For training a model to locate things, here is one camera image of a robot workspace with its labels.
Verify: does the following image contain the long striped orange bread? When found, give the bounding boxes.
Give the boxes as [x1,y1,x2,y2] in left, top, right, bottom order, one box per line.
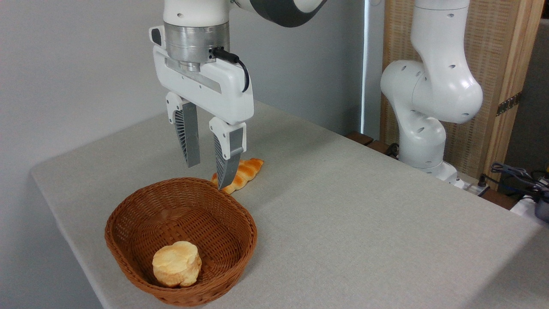
[211,158,265,195]

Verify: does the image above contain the dark brown wooden block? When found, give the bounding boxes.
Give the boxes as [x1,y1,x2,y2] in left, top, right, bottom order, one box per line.
[345,131,374,146]

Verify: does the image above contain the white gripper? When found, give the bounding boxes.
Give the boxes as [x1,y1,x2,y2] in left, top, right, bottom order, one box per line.
[149,25,255,191]

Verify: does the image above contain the metal screen hinge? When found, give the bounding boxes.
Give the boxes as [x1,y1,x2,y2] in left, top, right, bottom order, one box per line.
[496,91,523,117]

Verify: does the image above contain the round pale bread roll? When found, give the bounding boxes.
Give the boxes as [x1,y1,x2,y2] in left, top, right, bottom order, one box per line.
[152,241,202,288]

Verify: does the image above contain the white plug connector box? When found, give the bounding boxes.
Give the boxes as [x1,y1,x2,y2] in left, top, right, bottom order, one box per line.
[454,173,490,197]

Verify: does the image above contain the wooden woven folding screen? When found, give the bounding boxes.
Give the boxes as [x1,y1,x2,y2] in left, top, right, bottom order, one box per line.
[380,0,546,190]

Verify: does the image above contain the dark grey round container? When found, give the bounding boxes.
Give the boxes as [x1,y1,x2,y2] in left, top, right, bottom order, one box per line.
[534,195,549,223]

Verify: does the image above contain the brown wicker basket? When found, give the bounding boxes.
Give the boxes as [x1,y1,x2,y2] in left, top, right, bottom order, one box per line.
[105,177,258,307]

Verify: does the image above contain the tangled dark cables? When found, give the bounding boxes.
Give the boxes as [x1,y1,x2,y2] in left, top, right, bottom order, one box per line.
[490,162,549,202]

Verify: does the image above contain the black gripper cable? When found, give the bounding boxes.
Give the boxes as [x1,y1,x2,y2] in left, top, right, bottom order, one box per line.
[211,47,250,94]

